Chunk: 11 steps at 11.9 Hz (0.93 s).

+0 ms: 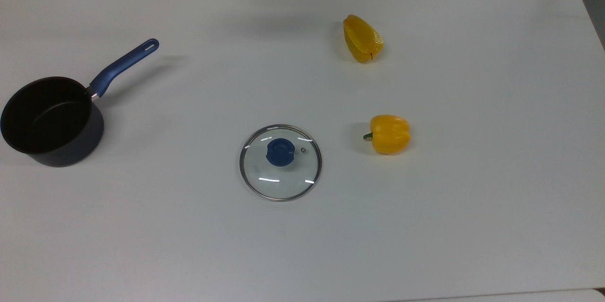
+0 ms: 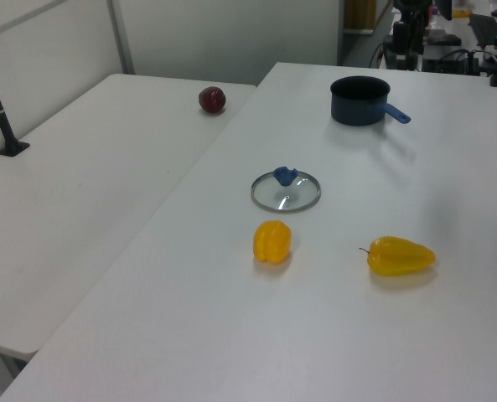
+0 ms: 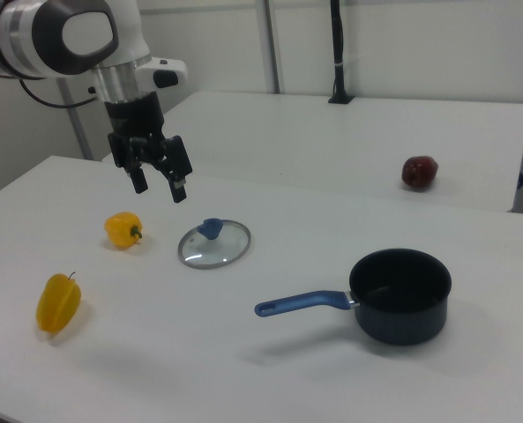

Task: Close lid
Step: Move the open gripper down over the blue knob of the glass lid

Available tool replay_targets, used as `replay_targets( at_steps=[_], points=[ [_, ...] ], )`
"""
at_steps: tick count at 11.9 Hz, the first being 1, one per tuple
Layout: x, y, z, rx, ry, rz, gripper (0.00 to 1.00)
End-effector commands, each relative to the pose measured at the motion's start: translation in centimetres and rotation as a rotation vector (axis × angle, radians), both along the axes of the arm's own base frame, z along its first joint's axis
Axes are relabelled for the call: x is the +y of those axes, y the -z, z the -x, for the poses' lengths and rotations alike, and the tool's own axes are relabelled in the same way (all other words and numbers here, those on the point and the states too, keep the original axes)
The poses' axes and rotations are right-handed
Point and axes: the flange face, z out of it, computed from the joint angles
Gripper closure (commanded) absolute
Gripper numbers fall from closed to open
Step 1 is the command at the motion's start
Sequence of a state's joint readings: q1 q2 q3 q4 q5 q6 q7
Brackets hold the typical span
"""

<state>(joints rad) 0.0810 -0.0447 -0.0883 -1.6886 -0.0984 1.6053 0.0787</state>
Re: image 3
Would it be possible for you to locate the dark blue saucepan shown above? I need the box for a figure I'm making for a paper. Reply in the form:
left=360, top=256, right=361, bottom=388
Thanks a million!
left=254, top=249, right=453, bottom=346

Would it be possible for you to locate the long yellow pepper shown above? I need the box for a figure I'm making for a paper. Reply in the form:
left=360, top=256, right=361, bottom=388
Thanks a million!
left=35, top=271, right=83, bottom=333

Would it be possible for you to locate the black camera pole with base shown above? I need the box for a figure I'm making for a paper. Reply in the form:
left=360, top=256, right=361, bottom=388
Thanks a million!
left=328, top=0, right=355, bottom=105

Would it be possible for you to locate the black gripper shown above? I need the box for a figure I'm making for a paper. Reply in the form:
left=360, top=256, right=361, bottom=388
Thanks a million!
left=103, top=91, right=194, bottom=204

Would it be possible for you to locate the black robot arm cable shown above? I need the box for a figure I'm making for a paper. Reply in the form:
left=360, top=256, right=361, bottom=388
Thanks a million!
left=19, top=78, right=100, bottom=108

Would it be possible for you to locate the grey metal frame leg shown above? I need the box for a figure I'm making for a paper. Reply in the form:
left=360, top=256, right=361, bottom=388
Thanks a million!
left=59, top=78, right=97, bottom=162

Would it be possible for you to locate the yellow bell pepper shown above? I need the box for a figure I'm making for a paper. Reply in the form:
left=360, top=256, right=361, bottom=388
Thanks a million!
left=103, top=211, right=144, bottom=251

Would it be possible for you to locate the glass lid with blue knob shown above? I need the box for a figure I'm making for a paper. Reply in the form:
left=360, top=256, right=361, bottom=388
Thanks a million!
left=176, top=217, right=252, bottom=270

